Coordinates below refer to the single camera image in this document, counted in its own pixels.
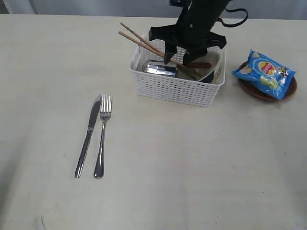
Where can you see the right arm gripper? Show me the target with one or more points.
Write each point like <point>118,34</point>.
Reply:
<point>192,31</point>

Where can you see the wooden chopstick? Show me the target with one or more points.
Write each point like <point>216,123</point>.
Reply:
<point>143,43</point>
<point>147,43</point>

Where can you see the reddish brown wooden spoon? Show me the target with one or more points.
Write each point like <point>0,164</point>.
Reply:
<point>204,65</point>

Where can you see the shiny metal container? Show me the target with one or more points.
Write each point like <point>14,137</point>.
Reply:
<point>160,68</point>

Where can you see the white bowl dark rim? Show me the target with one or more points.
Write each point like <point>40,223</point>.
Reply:
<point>208,69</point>

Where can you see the brown round plate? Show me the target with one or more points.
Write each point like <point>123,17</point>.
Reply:
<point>250,88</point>

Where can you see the blue chips bag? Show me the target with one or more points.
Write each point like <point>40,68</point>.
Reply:
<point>266,75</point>

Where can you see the silver metal fork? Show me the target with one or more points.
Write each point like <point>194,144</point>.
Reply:
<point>105,115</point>

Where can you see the silver table knife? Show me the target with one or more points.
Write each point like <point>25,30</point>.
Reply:
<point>91,124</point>

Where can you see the white perforated plastic basket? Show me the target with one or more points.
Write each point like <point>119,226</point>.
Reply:
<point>178,90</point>

